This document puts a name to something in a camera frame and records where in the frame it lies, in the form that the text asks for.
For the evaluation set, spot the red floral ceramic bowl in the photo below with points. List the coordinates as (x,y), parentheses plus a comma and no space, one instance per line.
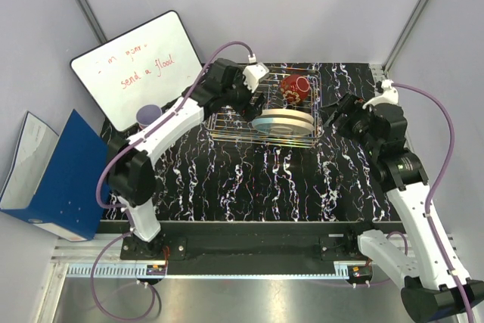
(295,88)

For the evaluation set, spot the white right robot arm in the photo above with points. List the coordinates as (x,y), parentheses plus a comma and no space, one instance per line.
(433,283)

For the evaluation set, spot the blue binder folder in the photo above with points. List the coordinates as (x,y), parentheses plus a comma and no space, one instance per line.
(53,178)

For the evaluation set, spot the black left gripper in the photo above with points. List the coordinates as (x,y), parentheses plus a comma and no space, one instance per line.
(246,110)

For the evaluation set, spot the wire dish rack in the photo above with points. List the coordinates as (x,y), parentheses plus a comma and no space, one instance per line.
(227,125)

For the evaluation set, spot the white slotted cable duct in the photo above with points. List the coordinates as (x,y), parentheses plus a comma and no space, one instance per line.
(245,270)

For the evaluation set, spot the cream pink plate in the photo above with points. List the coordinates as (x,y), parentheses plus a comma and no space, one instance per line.
(293,119)

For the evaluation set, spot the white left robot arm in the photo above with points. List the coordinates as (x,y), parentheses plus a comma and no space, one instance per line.
(130,162)

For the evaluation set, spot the teal plate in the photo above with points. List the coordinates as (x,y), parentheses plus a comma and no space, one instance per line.
(282,126)

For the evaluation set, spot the black marble pattern mat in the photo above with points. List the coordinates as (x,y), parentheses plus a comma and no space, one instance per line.
(201,178)

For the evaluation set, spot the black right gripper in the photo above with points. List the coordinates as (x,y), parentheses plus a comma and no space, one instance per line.
(349,105)

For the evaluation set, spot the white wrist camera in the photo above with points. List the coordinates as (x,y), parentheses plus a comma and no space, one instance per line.
(388,95)
(254,74)

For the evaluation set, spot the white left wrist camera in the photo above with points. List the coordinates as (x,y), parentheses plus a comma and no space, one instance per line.
(254,74)

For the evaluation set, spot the white dry-erase board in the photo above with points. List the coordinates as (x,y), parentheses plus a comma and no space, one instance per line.
(150,64)

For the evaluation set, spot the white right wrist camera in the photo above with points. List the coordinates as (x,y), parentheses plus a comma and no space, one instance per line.
(388,95)

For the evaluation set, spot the lilac plastic cup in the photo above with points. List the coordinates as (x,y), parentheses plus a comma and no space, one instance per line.
(148,114)

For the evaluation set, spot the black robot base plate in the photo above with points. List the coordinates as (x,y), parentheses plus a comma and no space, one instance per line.
(272,242)

